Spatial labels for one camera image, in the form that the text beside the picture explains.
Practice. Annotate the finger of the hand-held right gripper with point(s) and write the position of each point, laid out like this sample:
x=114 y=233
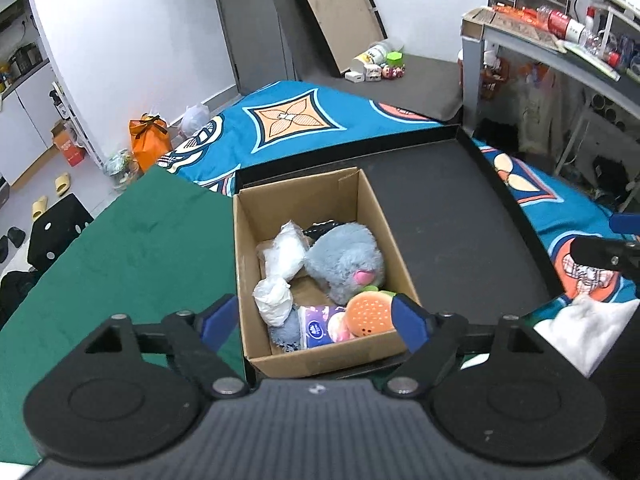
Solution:
x=627 y=223
x=600 y=255

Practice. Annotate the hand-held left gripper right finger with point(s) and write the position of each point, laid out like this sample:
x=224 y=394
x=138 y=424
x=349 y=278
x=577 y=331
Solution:
x=407 y=325

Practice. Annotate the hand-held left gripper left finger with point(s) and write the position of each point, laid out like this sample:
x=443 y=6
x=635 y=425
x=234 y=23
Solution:
x=220 y=317

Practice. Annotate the orange burger toy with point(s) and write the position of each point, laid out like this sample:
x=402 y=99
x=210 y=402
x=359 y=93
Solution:
x=370 y=312

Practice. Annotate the white plastic bag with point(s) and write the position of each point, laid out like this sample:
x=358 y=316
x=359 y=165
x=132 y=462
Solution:
x=195 y=120
x=274 y=302

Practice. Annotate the grey-blue fuzzy cloth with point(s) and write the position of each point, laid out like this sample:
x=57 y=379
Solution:
x=287 y=332

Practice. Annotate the white cloth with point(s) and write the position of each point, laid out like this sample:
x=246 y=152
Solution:
x=590 y=330

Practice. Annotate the purple tissue pack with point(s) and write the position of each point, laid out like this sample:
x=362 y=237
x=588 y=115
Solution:
x=320 y=327

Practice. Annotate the clear bag of white pellets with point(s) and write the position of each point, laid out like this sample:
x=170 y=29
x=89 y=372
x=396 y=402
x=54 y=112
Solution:
x=285 y=252

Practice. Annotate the grey plush toy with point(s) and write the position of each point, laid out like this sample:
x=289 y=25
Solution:
x=340 y=260

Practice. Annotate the cardboard box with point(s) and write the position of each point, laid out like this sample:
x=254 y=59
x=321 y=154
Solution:
x=320 y=360

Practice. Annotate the black soft item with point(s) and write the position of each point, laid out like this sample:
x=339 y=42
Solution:
x=315 y=231

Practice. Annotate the green cloth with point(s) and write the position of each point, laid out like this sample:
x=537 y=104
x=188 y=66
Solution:
x=125 y=260

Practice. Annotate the black tray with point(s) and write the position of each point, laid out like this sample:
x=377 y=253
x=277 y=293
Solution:
x=450 y=210

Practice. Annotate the beige hanging cloth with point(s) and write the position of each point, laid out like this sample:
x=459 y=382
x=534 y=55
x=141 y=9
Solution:
x=540 y=110

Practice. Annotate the transparent plastic bag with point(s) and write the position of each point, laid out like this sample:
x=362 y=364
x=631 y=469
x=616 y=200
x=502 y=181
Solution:
x=122 y=170

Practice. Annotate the black dotted stool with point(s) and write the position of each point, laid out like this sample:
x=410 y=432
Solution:
x=55 y=230

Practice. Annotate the orange bag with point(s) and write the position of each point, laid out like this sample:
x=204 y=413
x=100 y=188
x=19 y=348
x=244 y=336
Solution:
x=147 y=145

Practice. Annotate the blue printed blanket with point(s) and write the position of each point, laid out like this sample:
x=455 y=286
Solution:
x=340 y=145

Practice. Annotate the black clothes pile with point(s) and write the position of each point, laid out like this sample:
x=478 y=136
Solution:
x=17 y=297

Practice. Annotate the red label bottle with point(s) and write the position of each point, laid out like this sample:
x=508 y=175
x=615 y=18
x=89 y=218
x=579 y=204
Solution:
x=562 y=24

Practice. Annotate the grey desk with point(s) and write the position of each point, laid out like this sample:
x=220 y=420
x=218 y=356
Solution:
x=472 y=75

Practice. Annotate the black slipper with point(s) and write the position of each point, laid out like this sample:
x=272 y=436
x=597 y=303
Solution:
x=16 y=237
x=4 y=249

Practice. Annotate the orange carton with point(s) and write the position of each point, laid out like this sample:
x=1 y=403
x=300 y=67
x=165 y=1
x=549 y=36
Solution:
x=70 y=147

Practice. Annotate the cardboard desk tray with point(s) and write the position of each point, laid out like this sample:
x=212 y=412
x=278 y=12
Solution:
x=510 y=27

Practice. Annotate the grey mattress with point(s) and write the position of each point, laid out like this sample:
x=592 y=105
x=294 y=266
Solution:
x=425 y=85

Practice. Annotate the small white box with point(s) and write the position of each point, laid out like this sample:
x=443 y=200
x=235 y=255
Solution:
x=355 y=77

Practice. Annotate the red round toy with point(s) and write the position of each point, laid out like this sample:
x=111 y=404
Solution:
x=389 y=72

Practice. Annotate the white toy box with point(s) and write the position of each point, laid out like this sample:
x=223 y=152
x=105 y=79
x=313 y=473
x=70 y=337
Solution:
x=373 y=73

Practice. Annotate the white kitchen cabinet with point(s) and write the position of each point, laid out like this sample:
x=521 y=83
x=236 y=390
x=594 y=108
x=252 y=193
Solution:
x=30 y=125

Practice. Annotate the white plastic jar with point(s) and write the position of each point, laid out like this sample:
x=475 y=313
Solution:
x=370 y=55

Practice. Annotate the grey upright board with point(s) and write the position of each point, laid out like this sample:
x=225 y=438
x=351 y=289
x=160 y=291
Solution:
x=255 y=25

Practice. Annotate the large brown-lined tray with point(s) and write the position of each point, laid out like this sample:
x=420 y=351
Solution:
x=330 y=5

